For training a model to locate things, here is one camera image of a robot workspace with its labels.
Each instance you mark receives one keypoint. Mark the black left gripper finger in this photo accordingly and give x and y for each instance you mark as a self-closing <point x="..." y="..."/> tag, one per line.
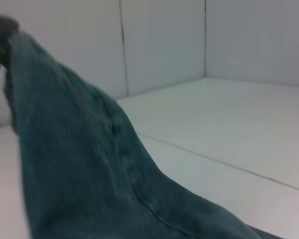
<point x="0" y="39"/>

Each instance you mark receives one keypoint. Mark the blue denim shorts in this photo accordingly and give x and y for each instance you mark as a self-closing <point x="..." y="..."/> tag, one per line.
<point x="84" y="159"/>

